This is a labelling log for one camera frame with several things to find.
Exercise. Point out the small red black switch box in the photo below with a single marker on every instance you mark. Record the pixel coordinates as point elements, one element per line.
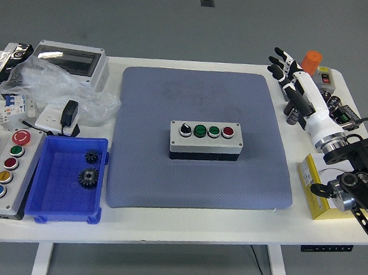
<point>325,78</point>

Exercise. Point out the grey distribution box clear lid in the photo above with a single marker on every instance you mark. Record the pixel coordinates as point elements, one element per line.
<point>66,56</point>

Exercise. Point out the grey four-button control box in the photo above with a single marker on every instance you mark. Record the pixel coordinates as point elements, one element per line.
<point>202,145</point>

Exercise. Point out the blue plastic bin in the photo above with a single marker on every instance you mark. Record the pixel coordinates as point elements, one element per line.
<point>58,194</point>

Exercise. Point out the black table control panel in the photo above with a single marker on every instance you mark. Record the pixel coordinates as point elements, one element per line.
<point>326,248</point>

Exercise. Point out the small black gear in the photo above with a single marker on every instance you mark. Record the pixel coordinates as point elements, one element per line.
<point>91,156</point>

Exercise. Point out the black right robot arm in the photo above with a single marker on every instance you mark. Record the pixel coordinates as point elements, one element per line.
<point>364,158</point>

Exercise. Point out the black capacitor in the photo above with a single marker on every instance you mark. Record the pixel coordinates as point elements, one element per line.
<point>326,94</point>
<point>334,103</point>
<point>288,108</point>
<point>293,118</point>

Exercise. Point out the dark floor plate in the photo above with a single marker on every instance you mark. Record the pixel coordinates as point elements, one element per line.
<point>207,3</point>

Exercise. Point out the blue-grey mat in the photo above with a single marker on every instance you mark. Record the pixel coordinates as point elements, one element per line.
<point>155,180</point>

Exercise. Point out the grey block base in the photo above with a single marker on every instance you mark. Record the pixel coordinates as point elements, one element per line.
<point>315,78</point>

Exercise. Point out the white table leg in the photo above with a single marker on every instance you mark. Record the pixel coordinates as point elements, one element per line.
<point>42,260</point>
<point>278,272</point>

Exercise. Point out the white circuit breaker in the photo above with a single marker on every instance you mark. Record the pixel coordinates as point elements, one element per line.
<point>14,111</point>

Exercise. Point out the grey five-button control box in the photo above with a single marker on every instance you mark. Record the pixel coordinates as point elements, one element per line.
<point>5,177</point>

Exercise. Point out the large black gear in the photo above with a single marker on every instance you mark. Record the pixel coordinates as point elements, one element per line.
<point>88,178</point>

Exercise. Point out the black module green terminal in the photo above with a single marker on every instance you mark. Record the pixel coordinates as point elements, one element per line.
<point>348,118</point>

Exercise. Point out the clear plastic bag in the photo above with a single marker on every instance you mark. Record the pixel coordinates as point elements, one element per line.
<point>48,82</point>

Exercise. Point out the yellow white cardboard box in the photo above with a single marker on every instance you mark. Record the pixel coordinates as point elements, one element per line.
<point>308,182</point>

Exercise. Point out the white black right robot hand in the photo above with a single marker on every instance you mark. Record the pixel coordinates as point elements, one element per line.
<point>314,103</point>

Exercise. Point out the white wall socket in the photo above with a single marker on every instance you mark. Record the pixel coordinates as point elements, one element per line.
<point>48,119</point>

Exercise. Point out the black power adapter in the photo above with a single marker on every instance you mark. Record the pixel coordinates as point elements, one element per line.
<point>69,112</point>

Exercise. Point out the orange cylinder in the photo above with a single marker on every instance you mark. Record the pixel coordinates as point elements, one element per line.
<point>312,60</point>

